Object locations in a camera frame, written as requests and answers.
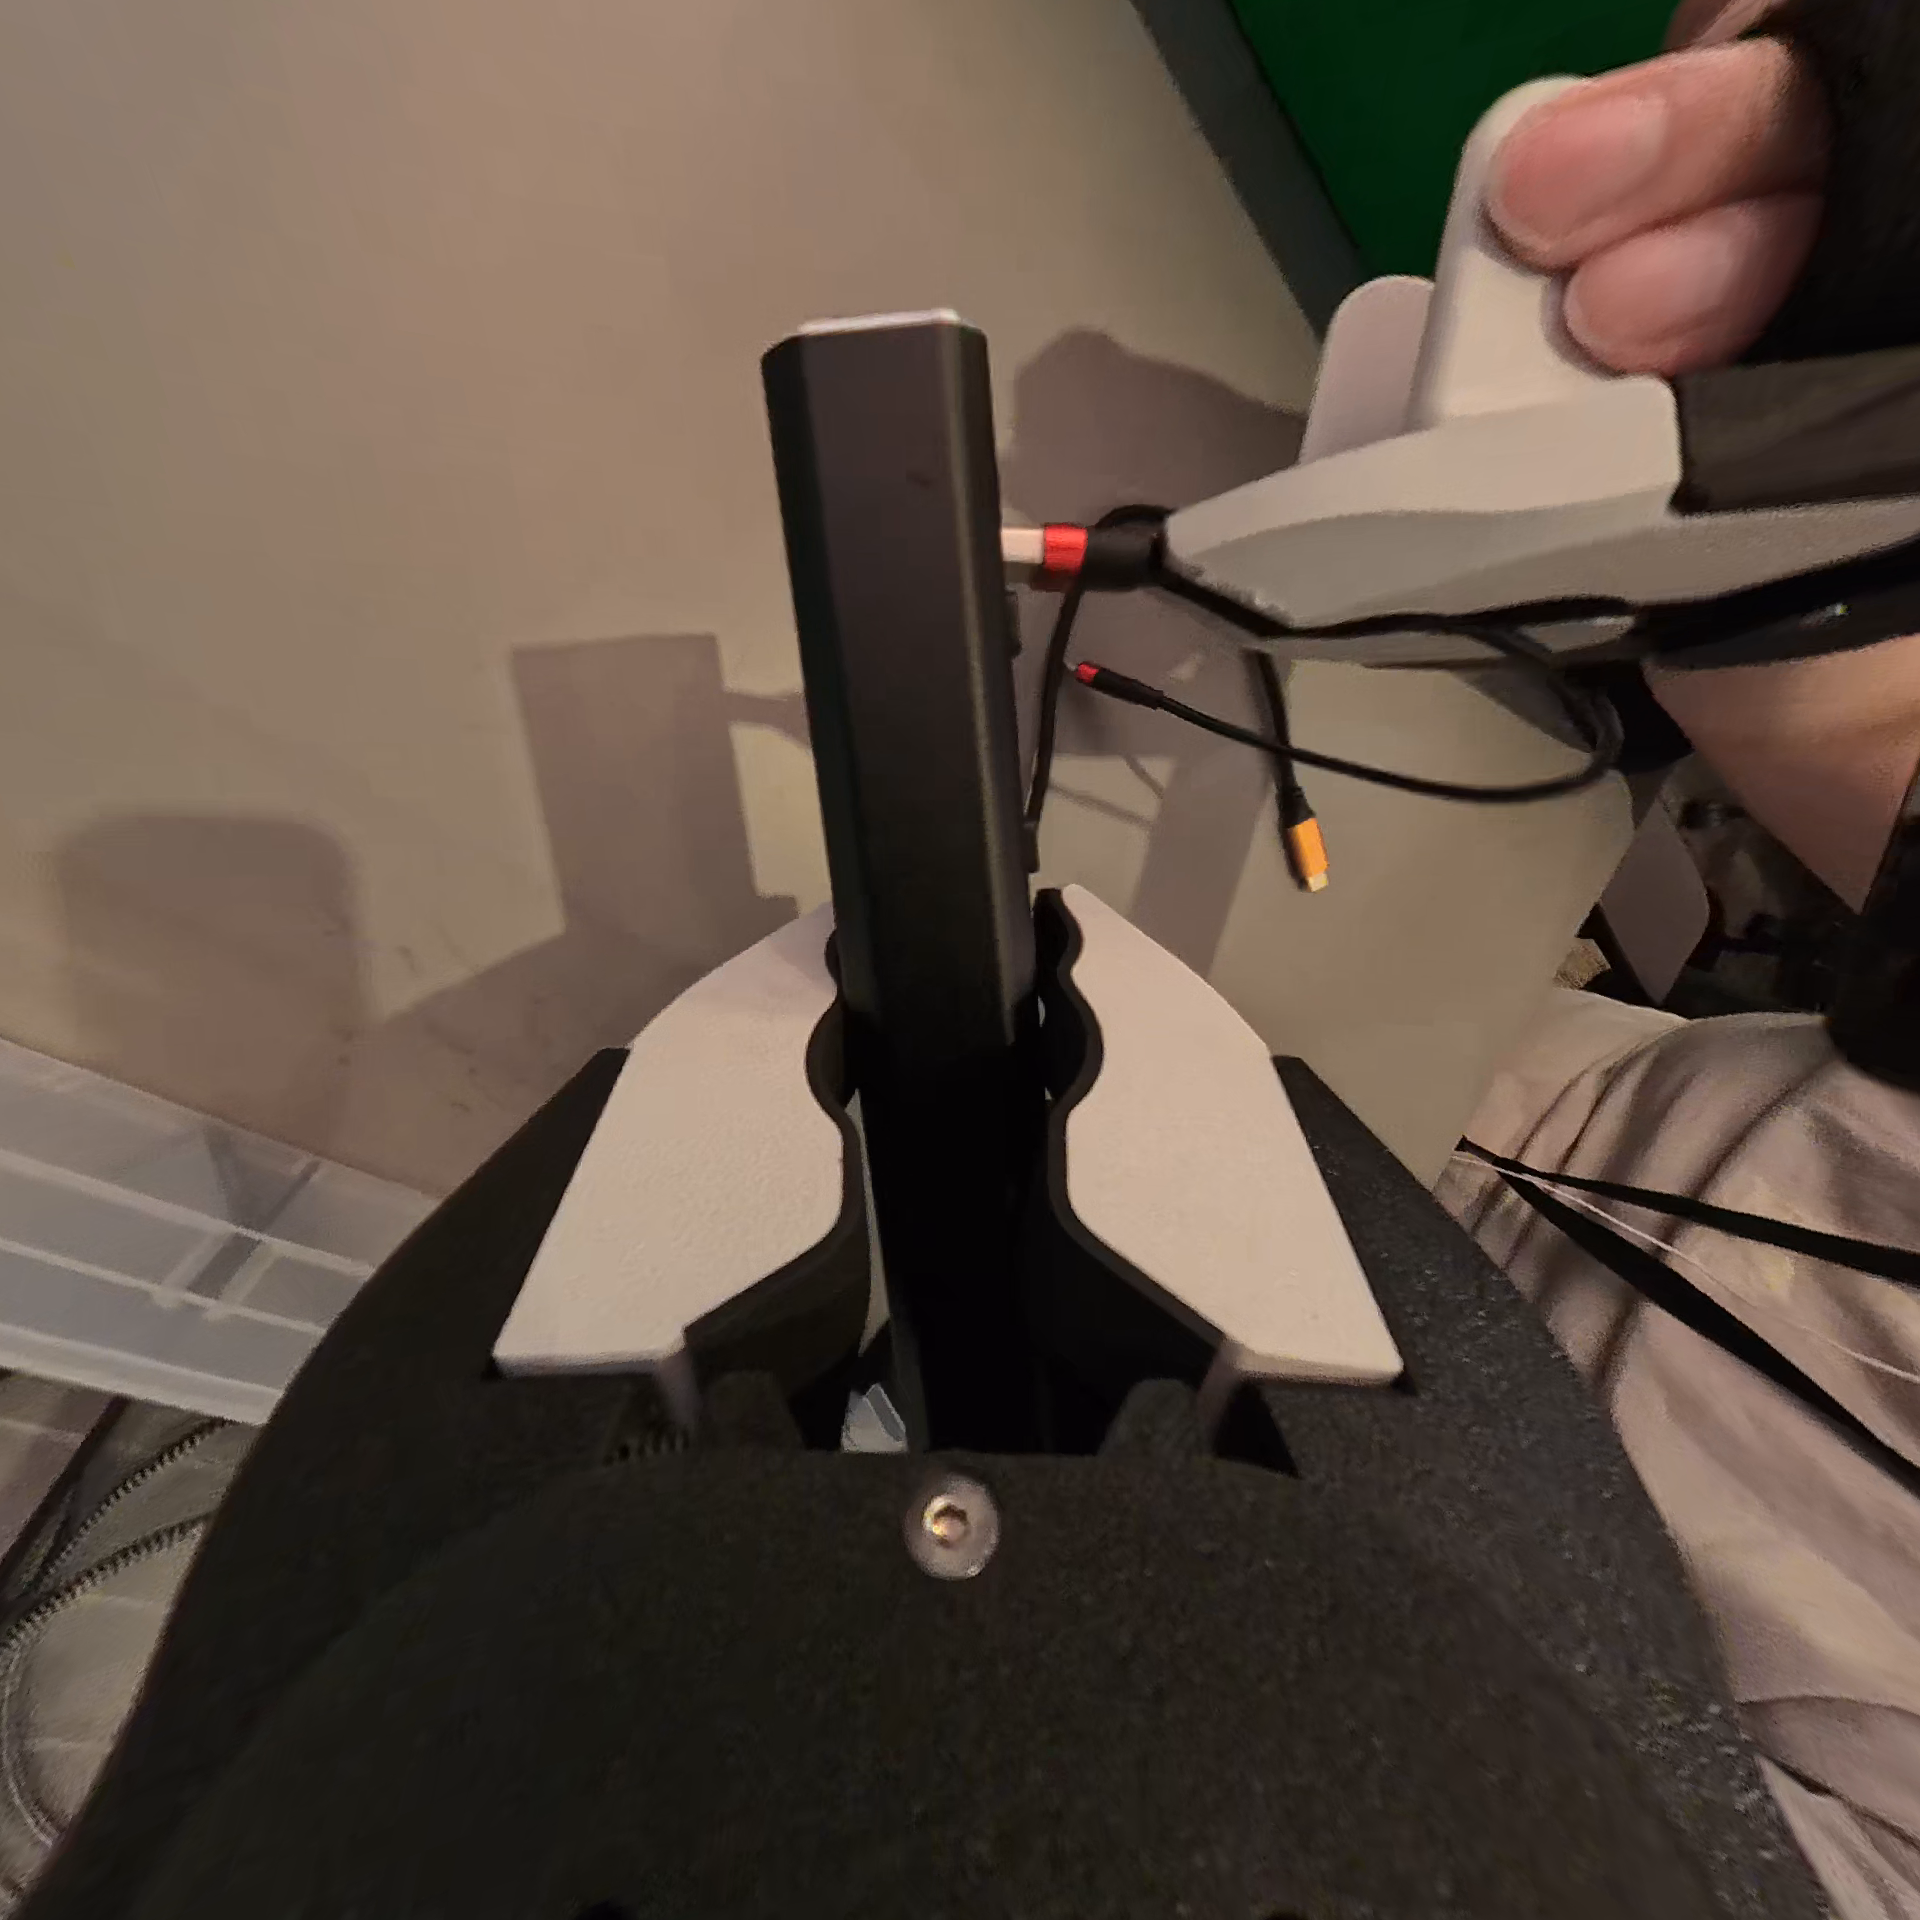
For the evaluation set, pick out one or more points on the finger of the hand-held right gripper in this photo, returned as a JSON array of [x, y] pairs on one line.
[[1373, 369], [1470, 523]]

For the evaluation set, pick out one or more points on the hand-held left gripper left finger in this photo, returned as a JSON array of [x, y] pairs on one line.
[[706, 1170]]

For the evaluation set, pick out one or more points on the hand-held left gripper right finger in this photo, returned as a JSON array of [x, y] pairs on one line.
[[1202, 1170]]

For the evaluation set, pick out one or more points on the black usb hub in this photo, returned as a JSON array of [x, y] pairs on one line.
[[885, 674]]

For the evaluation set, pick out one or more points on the person's right forearm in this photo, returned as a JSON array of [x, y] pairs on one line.
[[1771, 751]]

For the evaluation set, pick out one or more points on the person's right hand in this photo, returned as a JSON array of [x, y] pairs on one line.
[[1664, 165]]

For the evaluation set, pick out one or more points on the green box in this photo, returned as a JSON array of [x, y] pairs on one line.
[[1381, 120]]

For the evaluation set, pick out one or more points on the clear plastic box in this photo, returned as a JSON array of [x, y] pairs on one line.
[[135, 1245]]

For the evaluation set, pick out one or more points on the person's beige clothing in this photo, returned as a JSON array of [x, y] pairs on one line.
[[1725, 1501]]

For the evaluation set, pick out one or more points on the black zippered bag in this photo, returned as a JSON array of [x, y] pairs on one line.
[[90, 1651]]

